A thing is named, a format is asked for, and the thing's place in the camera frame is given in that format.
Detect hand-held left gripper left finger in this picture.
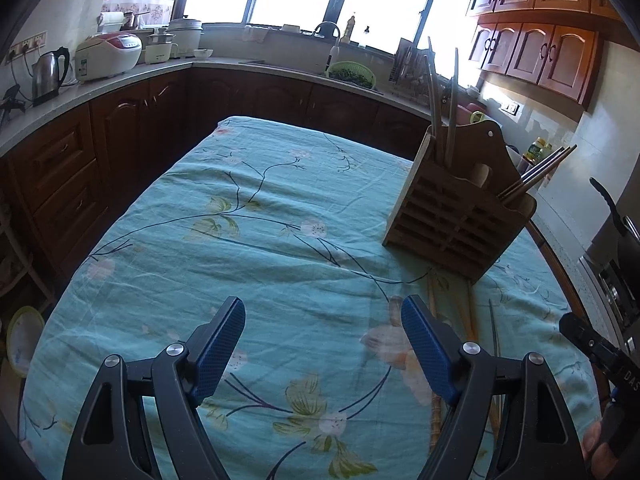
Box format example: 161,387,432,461
62,296,247,480

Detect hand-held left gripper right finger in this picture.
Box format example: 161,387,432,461
401,294,591,480

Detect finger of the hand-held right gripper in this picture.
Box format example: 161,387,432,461
559,312,620,361

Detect wooden chopstick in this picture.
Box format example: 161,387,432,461
465,280,481,346

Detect wooden utensil holder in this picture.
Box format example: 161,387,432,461
382,120,538,283

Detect metal chopstick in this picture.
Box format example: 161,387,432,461
501,144,578,206
498,146,573,200
496,146,566,196

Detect tall utensils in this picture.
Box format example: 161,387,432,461
425,36,443,146

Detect person's right hand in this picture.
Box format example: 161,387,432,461
580,417,621,480

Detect gas stove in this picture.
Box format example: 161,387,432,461
580,230,640,356

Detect black wok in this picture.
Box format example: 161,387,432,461
589,176,640,241

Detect teal floral tablecloth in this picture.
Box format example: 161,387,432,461
17,115,603,480

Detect cooking oil bottle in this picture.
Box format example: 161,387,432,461
522,137,553,171

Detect round yellow-rimmed lid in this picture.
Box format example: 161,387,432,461
6,305,46,378

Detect wooden lower cabinets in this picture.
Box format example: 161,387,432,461
0,67,436,311

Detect wooden cabinets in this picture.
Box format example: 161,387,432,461
0,67,436,311
467,0,626,108

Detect wooden upper cabinets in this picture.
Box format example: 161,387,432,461
467,0,626,108

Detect dish rack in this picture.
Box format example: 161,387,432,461
390,37,436,98

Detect green colander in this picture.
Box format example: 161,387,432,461
326,61,377,88

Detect small white steamer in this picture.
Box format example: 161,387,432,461
145,27,178,65

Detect white and red rice cooker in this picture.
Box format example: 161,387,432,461
74,31,143,83

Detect large white cooker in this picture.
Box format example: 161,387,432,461
167,17,206,58

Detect steel electric kettle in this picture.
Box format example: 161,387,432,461
31,46,71,107

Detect small black tripod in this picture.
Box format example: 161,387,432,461
0,85,26,126

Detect small metal pot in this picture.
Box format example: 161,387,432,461
121,10,151,31

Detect curved sink faucet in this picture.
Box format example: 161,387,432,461
312,21,342,46

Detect paper towel roll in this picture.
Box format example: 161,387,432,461
97,10,126,33

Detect wall sockets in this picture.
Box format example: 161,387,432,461
7,31,48,58

